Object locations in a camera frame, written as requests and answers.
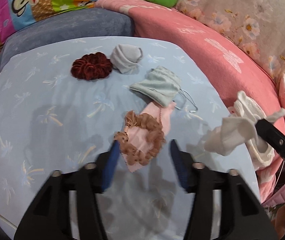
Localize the brown frilly scrunchie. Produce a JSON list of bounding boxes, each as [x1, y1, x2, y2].
[[114, 111, 165, 167]]

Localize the white power cord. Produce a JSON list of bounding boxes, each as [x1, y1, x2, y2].
[[0, 208, 18, 230]]

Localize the grey floral quilt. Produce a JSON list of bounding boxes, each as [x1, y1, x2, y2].
[[176, 0, 285, 82]]

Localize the dark red velvet scrunchie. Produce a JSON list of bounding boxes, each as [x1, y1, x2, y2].
[[70, 52, 113, 81]]

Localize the pink cloth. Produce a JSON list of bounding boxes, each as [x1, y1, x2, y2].
[[114, 102, 176, 173]]

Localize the light green drawstring pouch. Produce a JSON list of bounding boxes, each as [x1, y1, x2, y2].
[[128, 65, 199, 113]]

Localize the rolled grey sock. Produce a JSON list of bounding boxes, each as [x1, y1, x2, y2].
[[110, 44, 143, 74]]

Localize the blue-grey velvet pillow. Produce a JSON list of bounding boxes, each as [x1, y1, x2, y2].
[[0, 8, 135, 72]]

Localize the pink towel blanket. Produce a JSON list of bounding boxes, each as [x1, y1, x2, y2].
[[95, 0, 285, 203]]

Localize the white sock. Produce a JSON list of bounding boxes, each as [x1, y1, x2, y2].
[[204, 108, 285, 156]]

